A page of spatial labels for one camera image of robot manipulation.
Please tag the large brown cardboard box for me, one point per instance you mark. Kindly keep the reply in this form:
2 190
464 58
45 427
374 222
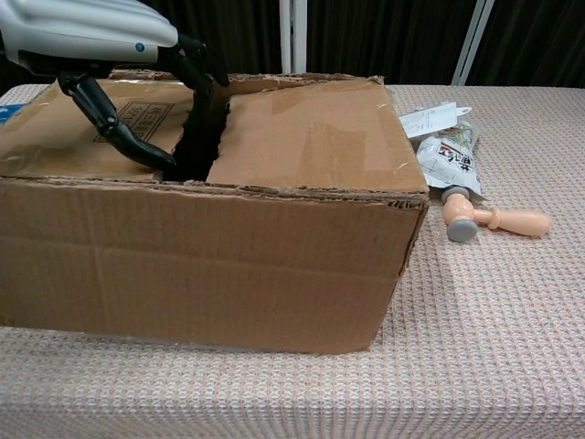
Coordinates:
205 265

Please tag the white paper card package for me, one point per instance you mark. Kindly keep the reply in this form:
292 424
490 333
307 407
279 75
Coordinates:
432 118

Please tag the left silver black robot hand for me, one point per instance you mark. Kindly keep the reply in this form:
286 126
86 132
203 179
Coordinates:
82 32

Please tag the white printed snack pouch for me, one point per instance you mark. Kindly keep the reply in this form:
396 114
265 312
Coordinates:
450 160

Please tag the peach toy hammer grey ends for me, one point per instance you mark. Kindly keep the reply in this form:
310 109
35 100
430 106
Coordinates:
516 223

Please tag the white frame post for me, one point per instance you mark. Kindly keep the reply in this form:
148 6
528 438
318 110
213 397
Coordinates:
293 36
473 41

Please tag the beige woven tablecloth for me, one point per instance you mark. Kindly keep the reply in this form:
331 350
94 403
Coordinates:
457 343

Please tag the black curtain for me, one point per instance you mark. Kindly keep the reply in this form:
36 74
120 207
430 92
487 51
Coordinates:
388 32

